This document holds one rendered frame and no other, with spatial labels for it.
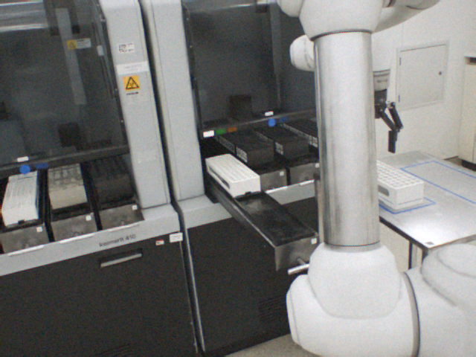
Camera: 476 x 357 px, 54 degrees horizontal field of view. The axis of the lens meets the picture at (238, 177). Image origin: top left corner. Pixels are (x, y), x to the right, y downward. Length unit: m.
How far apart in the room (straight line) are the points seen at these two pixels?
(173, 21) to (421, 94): 2.41
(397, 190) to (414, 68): 2.28
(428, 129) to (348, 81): 3.01
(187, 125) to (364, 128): 0.96
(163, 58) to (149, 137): 0.27
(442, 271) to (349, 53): 0.40
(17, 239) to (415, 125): 2.88
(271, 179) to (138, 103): 0.55
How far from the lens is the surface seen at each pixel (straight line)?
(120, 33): 1.60
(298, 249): 1.28
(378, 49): 1.41
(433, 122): 3.83
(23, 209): 1.65
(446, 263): 0.88
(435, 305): 0.88
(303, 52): 1.39
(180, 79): 1.65
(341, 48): 0.83
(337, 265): 0.83
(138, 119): 1.64
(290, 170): 1.78
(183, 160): 1.71
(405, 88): 3.58
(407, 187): 1.41
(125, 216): 1.64
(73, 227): 1.63
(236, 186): 1.53
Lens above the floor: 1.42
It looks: 21 degrees down
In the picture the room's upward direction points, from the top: 6 degrees counter-clockwise
